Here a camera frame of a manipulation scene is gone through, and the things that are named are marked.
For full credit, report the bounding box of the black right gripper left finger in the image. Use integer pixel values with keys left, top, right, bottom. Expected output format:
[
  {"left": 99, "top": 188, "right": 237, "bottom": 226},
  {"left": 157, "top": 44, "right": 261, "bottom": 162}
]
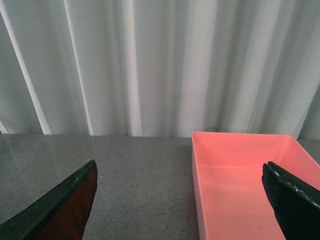
[{"left": 0, "top": 160, "right": 98, "bottom": 240}]

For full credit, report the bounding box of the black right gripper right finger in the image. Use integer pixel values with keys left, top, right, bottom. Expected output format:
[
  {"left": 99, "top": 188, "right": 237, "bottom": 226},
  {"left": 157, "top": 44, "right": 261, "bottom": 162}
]
[{"left": 261, "top": 161, "right": 320, "bottom": 240}]

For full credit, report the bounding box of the pink plastic tray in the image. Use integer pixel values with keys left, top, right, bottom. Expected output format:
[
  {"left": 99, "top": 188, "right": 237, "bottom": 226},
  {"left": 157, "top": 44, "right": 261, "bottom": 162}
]
[{"left": 192, "top": 132, "right": 320, "bottom": 240}]

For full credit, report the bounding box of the white pleated curtain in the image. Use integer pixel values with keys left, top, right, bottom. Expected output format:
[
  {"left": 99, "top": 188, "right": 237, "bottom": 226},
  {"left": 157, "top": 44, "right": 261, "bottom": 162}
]
[{"left": 0, "top": 0, "right": 320, "bottom": 139}]

